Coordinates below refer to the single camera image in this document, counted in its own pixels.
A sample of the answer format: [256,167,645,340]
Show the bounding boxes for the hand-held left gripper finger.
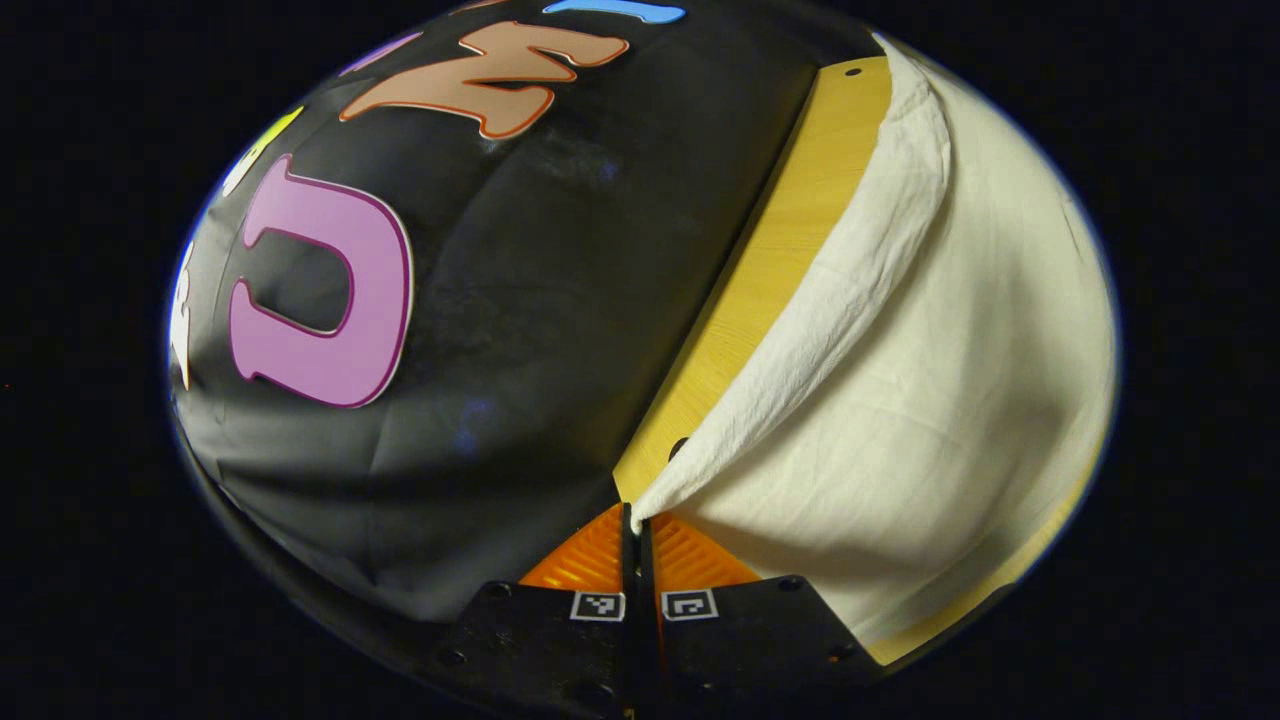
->
[640,513,886,717]
[435,503,642,720]

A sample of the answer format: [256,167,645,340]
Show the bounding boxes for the white jeans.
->
[630,35,1119,651]

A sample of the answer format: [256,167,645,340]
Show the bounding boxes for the black backdrop cloth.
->
[170,0,881,626]

